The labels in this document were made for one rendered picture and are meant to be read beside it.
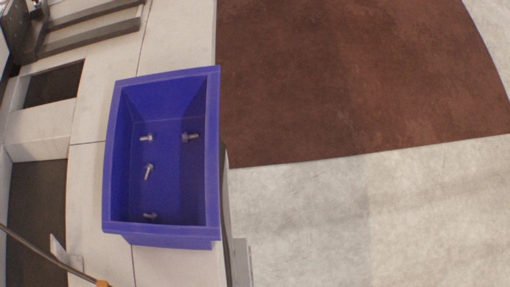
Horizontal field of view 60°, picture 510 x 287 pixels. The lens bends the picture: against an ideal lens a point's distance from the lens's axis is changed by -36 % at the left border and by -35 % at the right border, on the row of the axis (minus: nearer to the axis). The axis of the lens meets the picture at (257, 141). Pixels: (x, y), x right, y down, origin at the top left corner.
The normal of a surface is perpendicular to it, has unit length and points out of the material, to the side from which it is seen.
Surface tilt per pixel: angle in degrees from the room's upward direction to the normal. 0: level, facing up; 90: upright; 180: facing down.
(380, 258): 0
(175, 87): 85
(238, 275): 0
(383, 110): 0
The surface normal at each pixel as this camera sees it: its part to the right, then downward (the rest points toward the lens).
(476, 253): -0.06, -0.57
